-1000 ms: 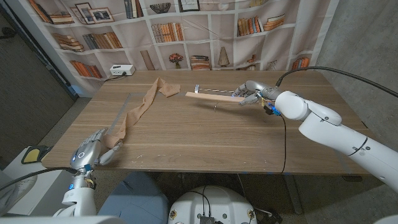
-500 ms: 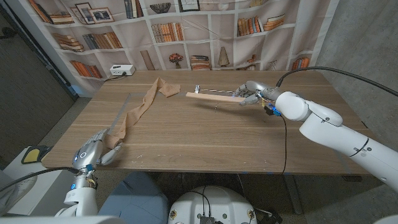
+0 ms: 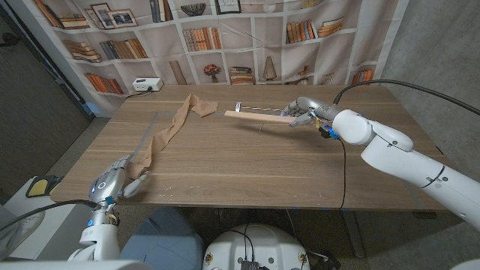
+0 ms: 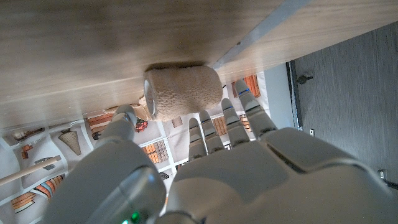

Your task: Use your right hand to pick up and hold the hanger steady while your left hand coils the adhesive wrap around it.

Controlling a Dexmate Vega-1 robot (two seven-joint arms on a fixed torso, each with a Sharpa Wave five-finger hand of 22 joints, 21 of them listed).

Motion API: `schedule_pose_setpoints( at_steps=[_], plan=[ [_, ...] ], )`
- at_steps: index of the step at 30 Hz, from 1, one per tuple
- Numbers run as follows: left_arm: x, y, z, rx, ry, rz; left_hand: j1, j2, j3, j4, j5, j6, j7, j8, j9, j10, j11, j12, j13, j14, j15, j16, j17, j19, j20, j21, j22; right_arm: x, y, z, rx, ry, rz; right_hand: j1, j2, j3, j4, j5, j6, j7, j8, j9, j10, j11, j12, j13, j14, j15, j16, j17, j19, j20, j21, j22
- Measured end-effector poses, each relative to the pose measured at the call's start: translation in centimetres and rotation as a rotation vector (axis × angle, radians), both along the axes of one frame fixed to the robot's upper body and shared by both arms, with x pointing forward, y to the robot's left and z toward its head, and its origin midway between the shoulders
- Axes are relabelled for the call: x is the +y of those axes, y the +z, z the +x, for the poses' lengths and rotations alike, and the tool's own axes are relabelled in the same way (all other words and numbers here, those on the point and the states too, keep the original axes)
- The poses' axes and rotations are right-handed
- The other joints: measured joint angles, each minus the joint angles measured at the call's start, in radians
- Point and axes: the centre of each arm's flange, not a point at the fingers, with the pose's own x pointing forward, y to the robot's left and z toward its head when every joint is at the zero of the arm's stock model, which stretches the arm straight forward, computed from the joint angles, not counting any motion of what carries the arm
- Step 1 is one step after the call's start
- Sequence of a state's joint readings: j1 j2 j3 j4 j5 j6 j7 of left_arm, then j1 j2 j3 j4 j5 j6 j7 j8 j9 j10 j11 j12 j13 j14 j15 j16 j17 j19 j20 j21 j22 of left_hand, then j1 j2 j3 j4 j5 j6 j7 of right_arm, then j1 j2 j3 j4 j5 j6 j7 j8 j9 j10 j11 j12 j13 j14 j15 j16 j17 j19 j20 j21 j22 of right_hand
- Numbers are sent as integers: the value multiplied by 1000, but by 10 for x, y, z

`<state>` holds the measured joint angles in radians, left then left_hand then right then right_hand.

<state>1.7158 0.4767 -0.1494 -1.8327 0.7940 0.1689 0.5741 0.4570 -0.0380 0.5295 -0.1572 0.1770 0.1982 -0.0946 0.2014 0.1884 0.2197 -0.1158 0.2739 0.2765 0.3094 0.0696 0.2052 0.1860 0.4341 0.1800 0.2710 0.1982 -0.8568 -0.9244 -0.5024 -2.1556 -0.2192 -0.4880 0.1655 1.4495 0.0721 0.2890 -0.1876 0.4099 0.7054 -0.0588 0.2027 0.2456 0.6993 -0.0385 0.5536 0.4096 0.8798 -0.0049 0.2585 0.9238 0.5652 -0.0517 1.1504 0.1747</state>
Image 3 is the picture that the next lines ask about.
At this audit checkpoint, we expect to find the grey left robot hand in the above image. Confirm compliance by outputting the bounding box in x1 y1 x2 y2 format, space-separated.
88 154 152 212

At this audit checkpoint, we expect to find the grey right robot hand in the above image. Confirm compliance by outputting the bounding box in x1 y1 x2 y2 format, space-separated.
280 96 343 128

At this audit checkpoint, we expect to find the wooden hanger with metal hook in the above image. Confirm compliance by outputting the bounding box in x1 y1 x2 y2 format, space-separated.
223 101 299 136

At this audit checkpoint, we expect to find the tan adhesive wrap strip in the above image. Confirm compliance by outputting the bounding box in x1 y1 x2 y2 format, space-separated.
125 92 218 180

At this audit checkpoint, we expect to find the white floor board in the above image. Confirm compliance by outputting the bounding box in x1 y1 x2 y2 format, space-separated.
0 175 76 260

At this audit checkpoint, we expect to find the yellow and black floor pad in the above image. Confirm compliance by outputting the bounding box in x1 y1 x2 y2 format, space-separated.
25 175 63 199

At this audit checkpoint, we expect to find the person's white shoe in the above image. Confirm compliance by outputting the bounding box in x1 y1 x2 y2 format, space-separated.
0 208 46 256

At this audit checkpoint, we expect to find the printed bookshelf backdrop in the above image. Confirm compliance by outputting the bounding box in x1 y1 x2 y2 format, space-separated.
7 0 410 113

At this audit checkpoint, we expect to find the dark grey door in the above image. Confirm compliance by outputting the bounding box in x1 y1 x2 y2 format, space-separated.
0 7 95 192

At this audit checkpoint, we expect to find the white power strip box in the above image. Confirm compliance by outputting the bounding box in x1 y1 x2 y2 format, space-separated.
132 77 164 92

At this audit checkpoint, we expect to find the grey metal table leg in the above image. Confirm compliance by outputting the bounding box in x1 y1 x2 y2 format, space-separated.
343 209 367 260

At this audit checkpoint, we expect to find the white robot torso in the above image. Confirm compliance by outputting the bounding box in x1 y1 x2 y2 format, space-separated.
202 223 311 270

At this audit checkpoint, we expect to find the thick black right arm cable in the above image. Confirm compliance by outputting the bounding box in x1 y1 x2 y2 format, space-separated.
332 79 480 116

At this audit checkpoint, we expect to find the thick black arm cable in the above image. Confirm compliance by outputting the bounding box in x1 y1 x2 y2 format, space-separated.
332 79 480 116
0 199 99 233

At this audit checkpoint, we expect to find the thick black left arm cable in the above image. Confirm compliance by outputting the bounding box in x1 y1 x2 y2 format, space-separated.
0 199 99 233

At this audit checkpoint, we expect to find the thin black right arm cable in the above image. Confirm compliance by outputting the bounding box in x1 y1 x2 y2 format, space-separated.
337 137 348 211

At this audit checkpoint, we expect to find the black power strip cable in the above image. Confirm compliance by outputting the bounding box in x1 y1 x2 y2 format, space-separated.
125 86 154 99

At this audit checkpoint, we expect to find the black torso cable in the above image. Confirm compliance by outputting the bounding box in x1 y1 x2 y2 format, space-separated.
224 223 256 262

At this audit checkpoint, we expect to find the black door handle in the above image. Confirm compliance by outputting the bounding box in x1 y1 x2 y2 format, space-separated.
0 32 20 48

